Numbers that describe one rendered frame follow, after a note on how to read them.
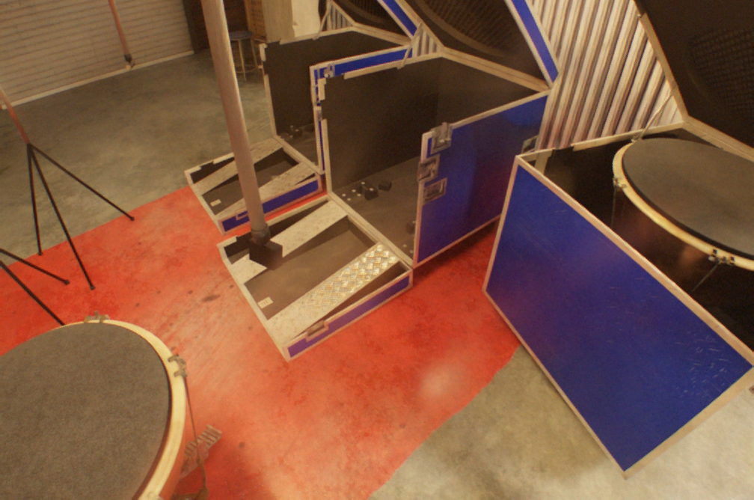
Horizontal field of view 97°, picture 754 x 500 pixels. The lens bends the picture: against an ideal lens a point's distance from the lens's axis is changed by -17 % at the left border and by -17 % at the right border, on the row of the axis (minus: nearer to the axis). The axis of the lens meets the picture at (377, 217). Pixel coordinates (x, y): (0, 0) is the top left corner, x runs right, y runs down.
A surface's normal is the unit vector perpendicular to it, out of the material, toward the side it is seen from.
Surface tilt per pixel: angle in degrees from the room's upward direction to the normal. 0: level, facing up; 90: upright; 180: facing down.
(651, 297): 90
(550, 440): 0
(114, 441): 0
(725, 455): 0
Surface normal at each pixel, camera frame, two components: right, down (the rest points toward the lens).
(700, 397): -0.93, 0.23
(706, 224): 0.00, -0.78
